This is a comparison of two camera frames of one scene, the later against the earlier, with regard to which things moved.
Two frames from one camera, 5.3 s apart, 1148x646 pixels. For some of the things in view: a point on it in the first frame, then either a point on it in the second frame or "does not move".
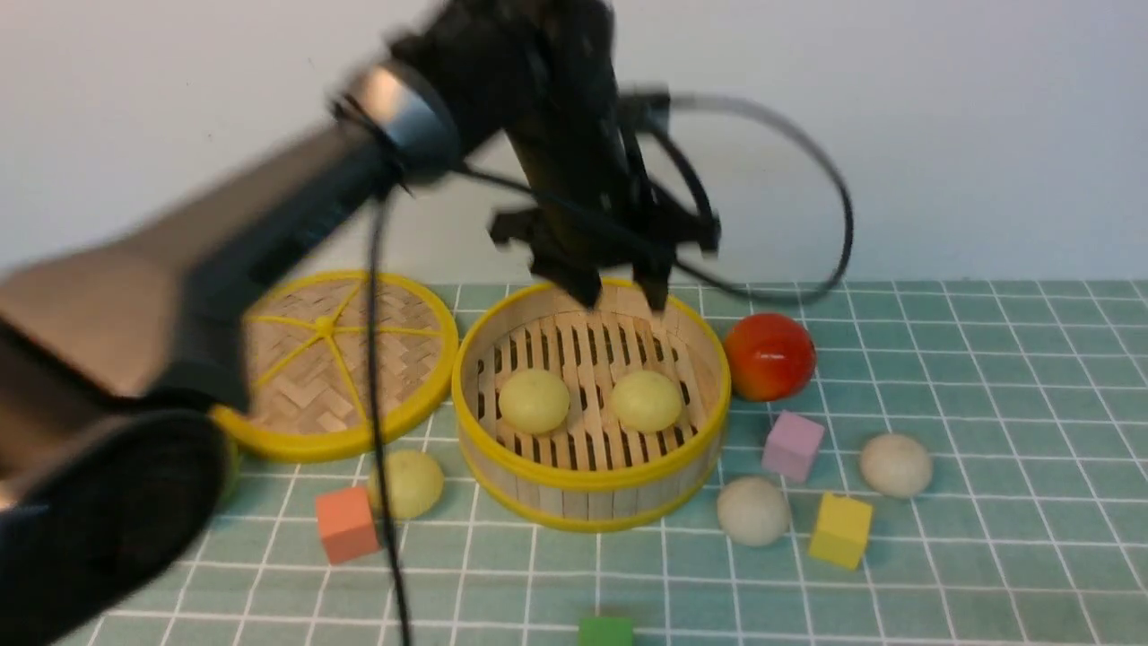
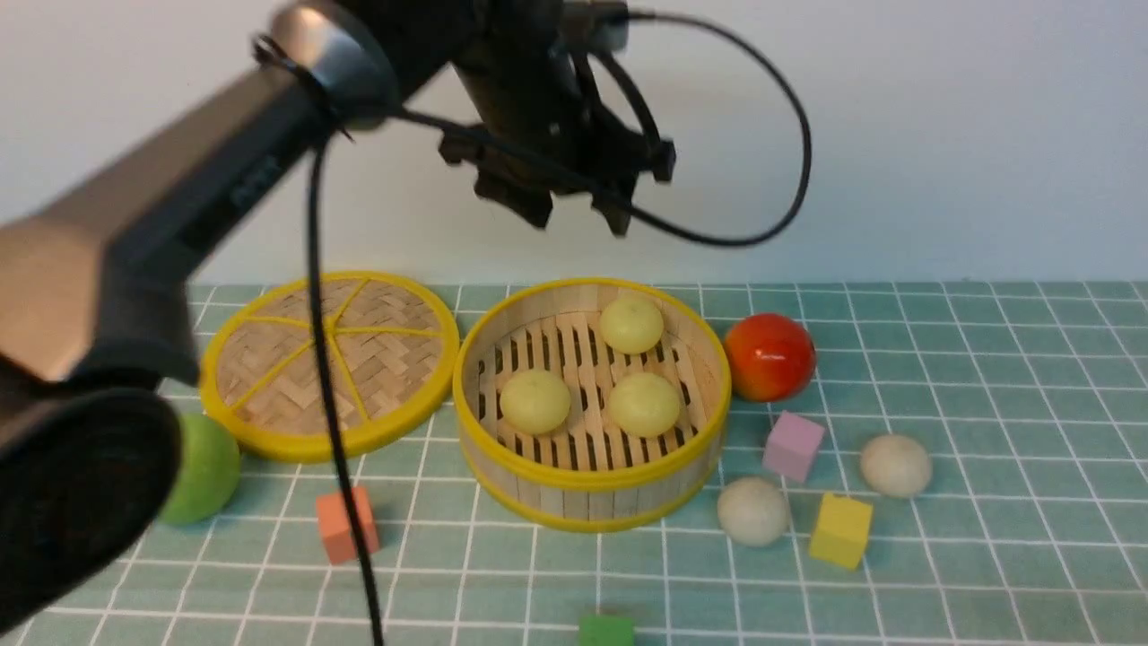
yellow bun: (414, 484) → (631, 326)
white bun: (752, 511) does not move
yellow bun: (646, 401) does not move
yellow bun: (534, 402) does not move
